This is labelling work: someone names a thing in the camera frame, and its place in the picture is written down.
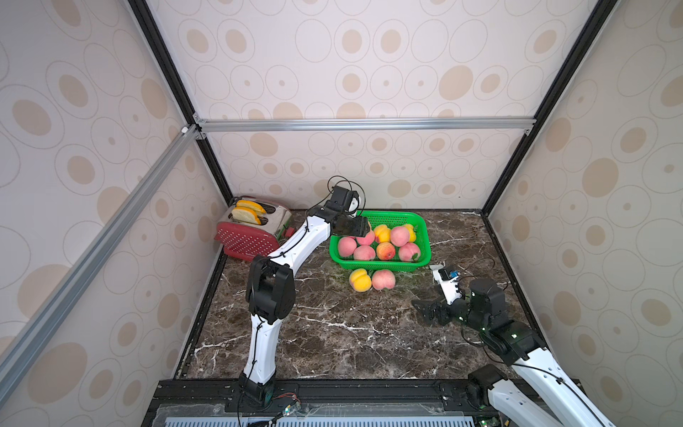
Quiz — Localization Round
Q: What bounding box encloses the toast slice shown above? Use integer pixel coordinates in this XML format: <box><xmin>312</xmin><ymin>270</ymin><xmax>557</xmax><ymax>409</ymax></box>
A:
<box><xmin>231</xmin><ymin>207</ymin><xmax>261</xmax><ymax>225</ymax></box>
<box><xmin>236</xmin><ymin>199</ymin><xmax>267</xmax><ymax>215</ymax></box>

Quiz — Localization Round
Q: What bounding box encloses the black left frame post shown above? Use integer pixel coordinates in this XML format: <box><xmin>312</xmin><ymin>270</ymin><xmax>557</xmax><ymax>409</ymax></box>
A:
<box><xmin>126</xmin><ymin>0</ymin><xmax>233</xmax><ymax>203</ymax></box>

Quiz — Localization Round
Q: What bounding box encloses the black frame post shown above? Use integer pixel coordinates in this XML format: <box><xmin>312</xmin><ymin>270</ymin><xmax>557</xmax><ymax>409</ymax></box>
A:
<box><xmin>126</xmin><ymin>0</ymin><xmax>233</xmax><ymax>203</ymax></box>
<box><xmin>481</xmin><ymin>0</ymin><xmax>618</xmax><ymax>218</ymax></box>

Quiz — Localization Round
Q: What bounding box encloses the green plastic basket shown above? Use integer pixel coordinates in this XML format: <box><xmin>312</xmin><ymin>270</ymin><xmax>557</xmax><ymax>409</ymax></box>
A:
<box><xmin>329</xmin><ymin>211</ymin><xmax>432</xmax><ymax>272</ymax></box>

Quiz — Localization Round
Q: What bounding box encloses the yellow peach front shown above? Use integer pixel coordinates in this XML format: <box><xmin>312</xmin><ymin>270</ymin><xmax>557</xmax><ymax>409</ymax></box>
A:
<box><xmin>404</xmin><ymin>223</ymin><xmax>416</xmax><ymax>242</ymax></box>

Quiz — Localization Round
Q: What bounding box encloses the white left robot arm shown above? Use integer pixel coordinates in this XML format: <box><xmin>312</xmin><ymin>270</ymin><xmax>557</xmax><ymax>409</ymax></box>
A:
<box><xmin>238</xmin><ymin>181</ymin><xmax>371</xmax><ymax>407</ymax></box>

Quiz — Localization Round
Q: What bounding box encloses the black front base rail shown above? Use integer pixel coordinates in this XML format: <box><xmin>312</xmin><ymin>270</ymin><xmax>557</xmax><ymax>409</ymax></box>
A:
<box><xmin>142</xmin><ymin>379</ymin><xmax>513</xmax><ymax>426</ymax></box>

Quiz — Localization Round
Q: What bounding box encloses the horizontal aluminium rail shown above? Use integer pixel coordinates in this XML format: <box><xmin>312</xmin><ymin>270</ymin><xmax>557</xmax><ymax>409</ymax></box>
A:
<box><xmin>197</xmin><ymin>117</ymin><xmax>536</xmax><ymax>133</ymax></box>

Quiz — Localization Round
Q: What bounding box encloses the rear toast slice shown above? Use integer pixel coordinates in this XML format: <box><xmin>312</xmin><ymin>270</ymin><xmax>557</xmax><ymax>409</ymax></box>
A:
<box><xmin>236</xmin><ymin>199</ymin><xmax>267</xmax><ymax>215</ymax></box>

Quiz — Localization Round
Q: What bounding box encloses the black right frame post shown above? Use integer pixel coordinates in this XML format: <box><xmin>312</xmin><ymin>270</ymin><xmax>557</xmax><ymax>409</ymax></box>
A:
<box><xmin>481</xmin><ymin>0</ymin><xmax>618</xmax><ymax>218</ymax></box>

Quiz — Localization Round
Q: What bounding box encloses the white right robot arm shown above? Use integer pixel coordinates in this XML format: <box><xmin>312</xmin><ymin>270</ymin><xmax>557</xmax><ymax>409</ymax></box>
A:
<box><xmin>412</xmin><ymin>268</ymin><xmax>613</xmax><ymax>426</ymax></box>

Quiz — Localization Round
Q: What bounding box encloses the front toast slice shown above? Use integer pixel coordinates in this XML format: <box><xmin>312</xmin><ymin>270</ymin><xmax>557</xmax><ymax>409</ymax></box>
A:
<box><xmin>231</xmin><ymin>207</ymin><xmax>261</xmax><ymax>225</ymax></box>

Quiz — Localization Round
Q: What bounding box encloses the diagonal aluminium rail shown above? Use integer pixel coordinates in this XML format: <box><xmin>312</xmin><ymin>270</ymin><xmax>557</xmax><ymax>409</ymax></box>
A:
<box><xmin>1</xmin><ymin>125</ymin><xmax>199</xmax><ymax>404</ymax></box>

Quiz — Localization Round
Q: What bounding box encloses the yellow red peach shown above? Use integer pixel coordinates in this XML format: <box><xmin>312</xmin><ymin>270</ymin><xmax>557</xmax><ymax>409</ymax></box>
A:
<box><xmin>374</xmin><ymin>224</ymin><xmax>391</xmax><ymax>244</ymax></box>

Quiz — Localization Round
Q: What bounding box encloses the pink peach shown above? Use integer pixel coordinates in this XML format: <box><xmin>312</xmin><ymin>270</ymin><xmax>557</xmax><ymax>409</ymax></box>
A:
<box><xmin>372</xmin><ymin>270</ymin><xmax>396</xmax><ymax>290</ymax></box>
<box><xmin>353</xmin><ymin>246</ymin><xmax>376</xmax><ymax>262</ymax></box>
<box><xmin>391</xmin><ymin>226</ymin><xmax>410</xmax><ymax>247</ymax></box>
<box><xmin>337</xmin><ymin>237</ymin><xmax>358</xmax><ymax>258</ymax></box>
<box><xmin>398</xmin><ymin>242</ymin><xmax>422</xmax><ymax>263</ymax></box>
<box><xmin>356</xmin><ymin>231</ymin><xmax>375</xmax><ymax>246</ymax></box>

